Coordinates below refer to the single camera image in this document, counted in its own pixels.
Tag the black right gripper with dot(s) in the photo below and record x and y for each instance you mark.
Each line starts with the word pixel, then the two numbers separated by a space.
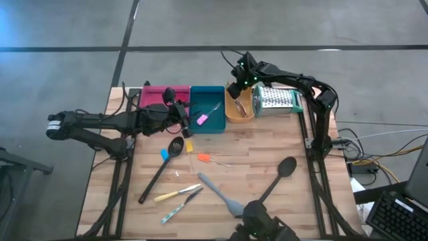
pixel 234 90

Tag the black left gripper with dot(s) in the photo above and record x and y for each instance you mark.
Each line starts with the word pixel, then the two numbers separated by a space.
pixel 168 94

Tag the copper metal spoon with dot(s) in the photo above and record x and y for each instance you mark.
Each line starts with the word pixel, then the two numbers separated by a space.
pixel 241 108

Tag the black slotted spoon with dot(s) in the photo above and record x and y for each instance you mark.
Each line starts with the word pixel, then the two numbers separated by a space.
pixel 175 147

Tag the black solid serving spoon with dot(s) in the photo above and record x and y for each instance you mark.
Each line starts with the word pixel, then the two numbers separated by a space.
pixel 287 166

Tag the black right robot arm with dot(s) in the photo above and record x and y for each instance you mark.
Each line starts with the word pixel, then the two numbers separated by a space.
pixel 291 80

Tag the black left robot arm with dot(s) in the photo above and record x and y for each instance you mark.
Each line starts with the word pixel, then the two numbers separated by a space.
pixel 100 122

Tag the pink plastic bin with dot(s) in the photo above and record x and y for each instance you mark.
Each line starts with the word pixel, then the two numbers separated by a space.
pixel 154 97

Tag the yellow plastic bin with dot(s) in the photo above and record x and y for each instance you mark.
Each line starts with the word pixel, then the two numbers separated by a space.
pixel 232 114

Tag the teal plastic bin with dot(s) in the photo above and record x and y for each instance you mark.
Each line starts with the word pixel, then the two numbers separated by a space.
pixel 214 124

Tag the grey-blue silicone spoon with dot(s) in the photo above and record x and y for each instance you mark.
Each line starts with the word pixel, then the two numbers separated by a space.
pixel 235 207

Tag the black power brick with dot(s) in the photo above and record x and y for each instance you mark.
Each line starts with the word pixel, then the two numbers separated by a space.
pixel 359 167

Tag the white paper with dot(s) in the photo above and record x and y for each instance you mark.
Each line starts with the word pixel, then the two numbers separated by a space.
pixel 359 197

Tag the grey metal stand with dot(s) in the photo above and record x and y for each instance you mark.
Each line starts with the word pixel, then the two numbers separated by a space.
pixel 20 165

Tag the black computer desk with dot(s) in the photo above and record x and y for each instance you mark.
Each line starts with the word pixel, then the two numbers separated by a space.
pixel 374 193

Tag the black computer keyboard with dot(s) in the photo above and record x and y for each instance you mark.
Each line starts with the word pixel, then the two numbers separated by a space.
pixel 394 217

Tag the black computer monitor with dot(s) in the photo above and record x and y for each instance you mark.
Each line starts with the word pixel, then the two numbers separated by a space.
pixel 419 177

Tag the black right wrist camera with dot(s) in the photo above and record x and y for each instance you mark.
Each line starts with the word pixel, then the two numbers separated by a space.
pixel 245 72

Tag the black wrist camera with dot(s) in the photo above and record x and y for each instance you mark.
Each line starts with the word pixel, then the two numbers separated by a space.
pixel 182 115
pixel 245 72

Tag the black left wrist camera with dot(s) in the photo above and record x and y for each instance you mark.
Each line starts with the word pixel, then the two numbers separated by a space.
pixel 182 115

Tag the black aluminium frame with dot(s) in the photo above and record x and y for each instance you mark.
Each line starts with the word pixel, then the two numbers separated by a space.
pixel 314 180
pixel 115 187

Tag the black table-level camera mount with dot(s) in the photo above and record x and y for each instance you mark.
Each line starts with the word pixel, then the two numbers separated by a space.
pixel 261 221

